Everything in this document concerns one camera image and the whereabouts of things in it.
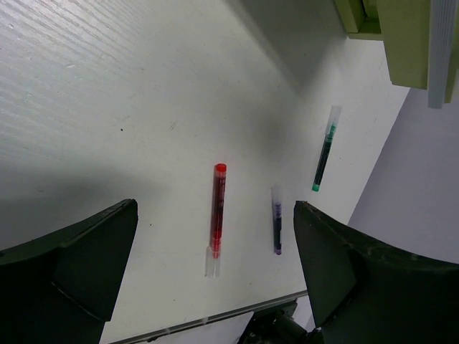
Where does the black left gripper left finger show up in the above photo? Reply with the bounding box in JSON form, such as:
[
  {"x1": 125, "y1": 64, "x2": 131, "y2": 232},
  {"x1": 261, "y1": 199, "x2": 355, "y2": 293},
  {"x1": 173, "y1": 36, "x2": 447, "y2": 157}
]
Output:
[{"x1": 1, "y1": 199, "x2": 138, "y2": 343}]

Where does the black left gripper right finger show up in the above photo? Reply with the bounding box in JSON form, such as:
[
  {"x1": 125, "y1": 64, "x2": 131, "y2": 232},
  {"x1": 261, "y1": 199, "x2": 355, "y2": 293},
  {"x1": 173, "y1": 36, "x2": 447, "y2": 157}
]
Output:
[{"x1": 293, "y1": 201, "x2": 458, "y2": 343}]

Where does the red gel pen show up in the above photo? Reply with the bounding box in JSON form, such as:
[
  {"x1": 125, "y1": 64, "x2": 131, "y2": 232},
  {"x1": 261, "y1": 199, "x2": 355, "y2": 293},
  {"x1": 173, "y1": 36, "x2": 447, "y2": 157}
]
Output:
[{"x1": 205, "y1": 163, "x2": 227, "y2": 277}]

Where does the green gel pen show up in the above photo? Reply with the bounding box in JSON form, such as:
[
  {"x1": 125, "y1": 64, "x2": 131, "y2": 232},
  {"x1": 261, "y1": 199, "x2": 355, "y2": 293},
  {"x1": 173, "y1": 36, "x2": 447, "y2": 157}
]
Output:
[{"x1": 312, "y1": 105, "x2": 342, "y2": 192}]

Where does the purple gel pen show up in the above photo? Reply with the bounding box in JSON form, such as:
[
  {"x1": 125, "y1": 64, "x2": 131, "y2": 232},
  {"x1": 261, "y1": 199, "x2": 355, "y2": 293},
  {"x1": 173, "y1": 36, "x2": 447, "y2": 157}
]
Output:
[{"x1": 271, "y1": 184, "x2": 283, "y2": 255}]

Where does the green metal tool chest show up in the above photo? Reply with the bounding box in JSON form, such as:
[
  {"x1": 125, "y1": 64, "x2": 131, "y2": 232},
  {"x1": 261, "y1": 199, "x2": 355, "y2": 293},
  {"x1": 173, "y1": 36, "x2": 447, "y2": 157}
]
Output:
[{"x1": 334, "y1": 0, "x2": 383, "y2": 41}]

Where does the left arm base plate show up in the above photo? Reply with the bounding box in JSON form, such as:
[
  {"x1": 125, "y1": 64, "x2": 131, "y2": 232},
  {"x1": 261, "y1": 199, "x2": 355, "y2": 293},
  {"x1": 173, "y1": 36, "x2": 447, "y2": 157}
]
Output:
[{"x1": 237, "y1": 301, "x2": 324, "y2": 344}]

